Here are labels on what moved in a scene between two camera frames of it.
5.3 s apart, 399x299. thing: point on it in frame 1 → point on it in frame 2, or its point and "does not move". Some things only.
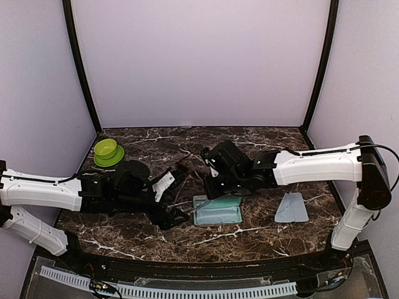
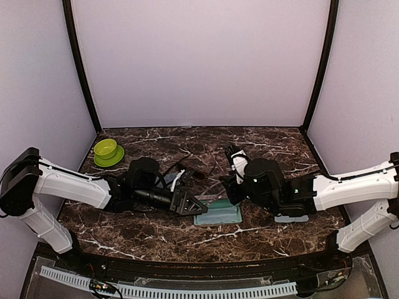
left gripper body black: [156, 218] → [177, 197]
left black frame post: [70, 25] does not move
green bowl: [105, 149] does not move
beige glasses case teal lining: [224, 210] does not move
